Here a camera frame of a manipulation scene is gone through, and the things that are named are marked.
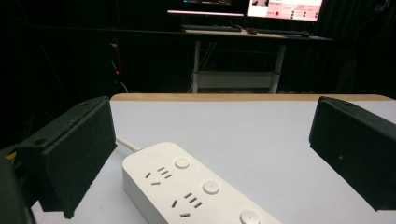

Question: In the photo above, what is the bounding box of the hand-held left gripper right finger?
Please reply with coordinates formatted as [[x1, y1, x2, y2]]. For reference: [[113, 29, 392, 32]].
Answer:
[[308, 95, 396, 212]]

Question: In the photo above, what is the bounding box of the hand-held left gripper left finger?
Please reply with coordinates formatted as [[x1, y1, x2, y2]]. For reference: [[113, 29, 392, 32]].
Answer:
[[16, 95, 118, 219]]

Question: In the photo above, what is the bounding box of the white power strip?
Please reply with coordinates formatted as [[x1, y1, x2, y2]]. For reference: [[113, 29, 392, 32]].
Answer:
[[121, 141, 284, 224]]

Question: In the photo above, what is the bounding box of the black keyboard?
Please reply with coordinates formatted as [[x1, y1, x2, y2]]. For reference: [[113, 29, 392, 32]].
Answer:
[[180, 23, 243, 34], [257, 28, 307, 37]]

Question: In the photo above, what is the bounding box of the white-legged desk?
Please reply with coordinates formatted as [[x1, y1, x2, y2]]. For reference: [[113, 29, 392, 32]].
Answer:
[[181, 28, 333, 94]]

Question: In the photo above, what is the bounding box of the computer monitor with bright screen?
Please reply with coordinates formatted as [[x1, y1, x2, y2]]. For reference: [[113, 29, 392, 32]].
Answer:
[[247, 0, 325, 22]]

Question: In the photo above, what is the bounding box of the computer monitor with dark screen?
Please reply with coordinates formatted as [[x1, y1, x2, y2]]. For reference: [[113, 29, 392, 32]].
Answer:
[[166, 0, 250, 18]]

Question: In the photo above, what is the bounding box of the white power strip cable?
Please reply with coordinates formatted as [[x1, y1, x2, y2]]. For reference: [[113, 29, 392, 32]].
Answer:
[[115, 135, 143, 153]]

